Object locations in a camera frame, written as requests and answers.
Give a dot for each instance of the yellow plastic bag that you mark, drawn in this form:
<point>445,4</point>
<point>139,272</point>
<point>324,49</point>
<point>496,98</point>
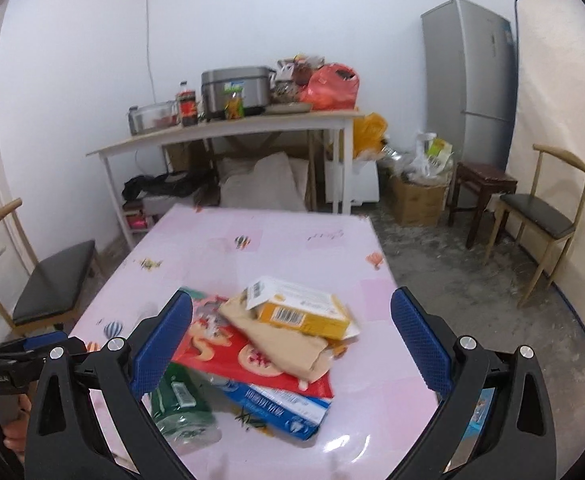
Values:
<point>370,132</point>

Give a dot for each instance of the black clothing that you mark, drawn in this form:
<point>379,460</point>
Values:
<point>162,185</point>

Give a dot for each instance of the beige mattress blue trim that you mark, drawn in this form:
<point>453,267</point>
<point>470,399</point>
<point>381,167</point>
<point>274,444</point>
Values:
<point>562,110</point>

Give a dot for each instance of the pink printed tablecloth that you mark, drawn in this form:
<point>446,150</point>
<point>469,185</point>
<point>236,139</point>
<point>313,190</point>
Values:
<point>297,250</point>

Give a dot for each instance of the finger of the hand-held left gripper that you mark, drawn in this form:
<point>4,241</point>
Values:
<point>42,341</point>

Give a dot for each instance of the green and white package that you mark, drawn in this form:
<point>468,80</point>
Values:
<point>440,152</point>

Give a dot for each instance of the clear plastic container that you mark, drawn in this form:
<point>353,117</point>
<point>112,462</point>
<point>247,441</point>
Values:
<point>155,117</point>

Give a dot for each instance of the dark sauce jar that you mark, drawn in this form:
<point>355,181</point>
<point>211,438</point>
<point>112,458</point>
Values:
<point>187,107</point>

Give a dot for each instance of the dark wooden stool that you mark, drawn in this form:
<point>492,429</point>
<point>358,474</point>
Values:
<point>485,172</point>

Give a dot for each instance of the glass jar of dried food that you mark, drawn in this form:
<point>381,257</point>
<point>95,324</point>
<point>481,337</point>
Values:
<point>285,91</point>

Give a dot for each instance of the green plastic bottle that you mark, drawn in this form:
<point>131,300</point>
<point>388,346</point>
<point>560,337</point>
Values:
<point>182,410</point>

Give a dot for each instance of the silver rice cooker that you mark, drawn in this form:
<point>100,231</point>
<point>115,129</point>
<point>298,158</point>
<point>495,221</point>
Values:
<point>237,85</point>

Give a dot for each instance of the blue plastic basket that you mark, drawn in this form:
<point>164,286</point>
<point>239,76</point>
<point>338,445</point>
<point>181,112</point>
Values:
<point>481,410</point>

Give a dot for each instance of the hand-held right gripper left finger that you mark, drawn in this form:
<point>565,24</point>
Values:
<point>162,345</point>

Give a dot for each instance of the round plate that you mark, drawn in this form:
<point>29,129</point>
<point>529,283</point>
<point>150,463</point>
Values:
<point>287,107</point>

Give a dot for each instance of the open cardboard box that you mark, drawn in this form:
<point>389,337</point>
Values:
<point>415,202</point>

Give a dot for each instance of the wooden chair dark seat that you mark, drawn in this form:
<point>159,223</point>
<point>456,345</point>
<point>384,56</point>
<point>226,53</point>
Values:
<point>52,280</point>
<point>537,212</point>

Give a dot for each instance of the brown food packet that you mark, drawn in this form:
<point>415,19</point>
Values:
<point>300,70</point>

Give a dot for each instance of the yellow cardboard box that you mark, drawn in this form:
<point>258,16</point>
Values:
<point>302,315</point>

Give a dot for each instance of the white sack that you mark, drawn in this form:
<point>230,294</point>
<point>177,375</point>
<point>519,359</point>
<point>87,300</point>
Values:
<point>262,180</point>

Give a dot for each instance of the wooden side table white legs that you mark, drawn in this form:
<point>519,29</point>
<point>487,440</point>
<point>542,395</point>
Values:
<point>252,122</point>

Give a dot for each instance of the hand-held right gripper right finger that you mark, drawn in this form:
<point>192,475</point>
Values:
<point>420,340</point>

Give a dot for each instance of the beige paper bag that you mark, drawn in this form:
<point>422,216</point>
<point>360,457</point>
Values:
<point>282,350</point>

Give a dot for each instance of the white plastic bags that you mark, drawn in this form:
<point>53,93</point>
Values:
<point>412,165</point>

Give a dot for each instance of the red plastic bag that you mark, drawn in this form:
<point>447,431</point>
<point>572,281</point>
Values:
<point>332,90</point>

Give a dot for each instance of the blue toothpaste box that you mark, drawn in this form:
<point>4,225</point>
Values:
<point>282,410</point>

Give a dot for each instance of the silver refrigerator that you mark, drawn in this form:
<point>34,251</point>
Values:
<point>462,70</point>

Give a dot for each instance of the red snack bag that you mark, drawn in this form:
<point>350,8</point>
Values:
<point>222,350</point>

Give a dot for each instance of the person's left hand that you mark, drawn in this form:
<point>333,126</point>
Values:
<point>15,440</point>

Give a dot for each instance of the plain brown carton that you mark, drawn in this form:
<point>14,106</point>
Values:
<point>182,157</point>

